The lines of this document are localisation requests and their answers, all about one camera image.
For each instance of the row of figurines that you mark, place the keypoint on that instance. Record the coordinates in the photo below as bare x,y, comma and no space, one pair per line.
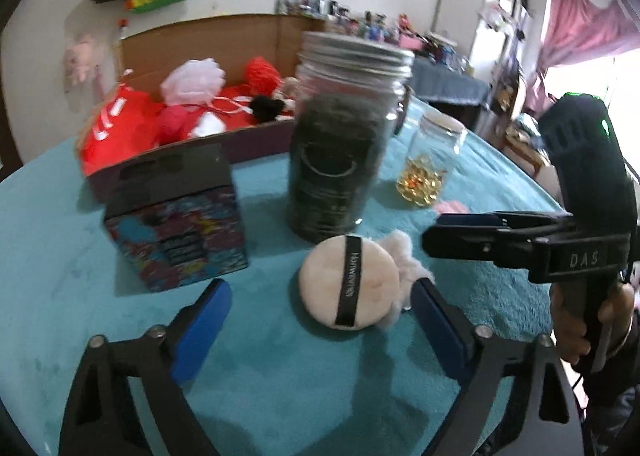
365,24

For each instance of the white cabinet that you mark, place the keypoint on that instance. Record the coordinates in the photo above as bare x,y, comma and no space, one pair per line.
465,6

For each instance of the side table grey cloth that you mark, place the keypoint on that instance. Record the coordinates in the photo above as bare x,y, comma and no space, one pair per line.
450,86

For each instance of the person's right hand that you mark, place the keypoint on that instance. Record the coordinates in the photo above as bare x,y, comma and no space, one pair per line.
565,328

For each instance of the red and white plush hat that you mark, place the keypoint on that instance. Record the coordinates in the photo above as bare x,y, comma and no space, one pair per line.
200,122

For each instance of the black pom-pom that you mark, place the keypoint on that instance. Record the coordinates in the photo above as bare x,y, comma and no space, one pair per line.
266,108

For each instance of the person's right forearm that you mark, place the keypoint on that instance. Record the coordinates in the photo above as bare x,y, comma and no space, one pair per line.
612,411

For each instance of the beige powder puff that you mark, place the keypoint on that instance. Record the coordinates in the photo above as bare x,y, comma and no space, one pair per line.
325,281

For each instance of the pink curtain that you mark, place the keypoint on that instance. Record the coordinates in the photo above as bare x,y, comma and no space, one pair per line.
575,21

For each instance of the tall glass jar dark leaves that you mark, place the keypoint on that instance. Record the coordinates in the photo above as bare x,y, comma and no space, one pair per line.
340,151

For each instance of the black colourful printed box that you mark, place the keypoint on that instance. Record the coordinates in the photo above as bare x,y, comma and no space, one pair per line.
175,221

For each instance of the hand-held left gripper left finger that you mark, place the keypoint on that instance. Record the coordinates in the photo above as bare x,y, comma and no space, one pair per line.
200,331

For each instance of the white pink mesh puff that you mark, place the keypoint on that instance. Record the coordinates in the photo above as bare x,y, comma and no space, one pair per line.
192,81

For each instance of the beige fluffy plush toy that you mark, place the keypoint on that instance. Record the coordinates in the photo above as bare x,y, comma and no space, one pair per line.
400,248

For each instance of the red printed cloth bag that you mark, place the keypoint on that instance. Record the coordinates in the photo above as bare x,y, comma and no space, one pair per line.
117,126

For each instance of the pink plush toy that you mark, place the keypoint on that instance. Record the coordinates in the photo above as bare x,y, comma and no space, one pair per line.
82,56

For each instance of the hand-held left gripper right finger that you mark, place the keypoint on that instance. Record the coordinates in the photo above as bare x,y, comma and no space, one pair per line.
440,331

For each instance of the small glass jar gold beads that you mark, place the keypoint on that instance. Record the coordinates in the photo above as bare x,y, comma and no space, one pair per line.
430,161

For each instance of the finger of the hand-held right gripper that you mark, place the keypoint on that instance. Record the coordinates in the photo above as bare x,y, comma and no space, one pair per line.
470,241
480,219

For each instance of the brown cardboard box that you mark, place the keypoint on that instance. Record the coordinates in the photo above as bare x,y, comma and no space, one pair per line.
250,36

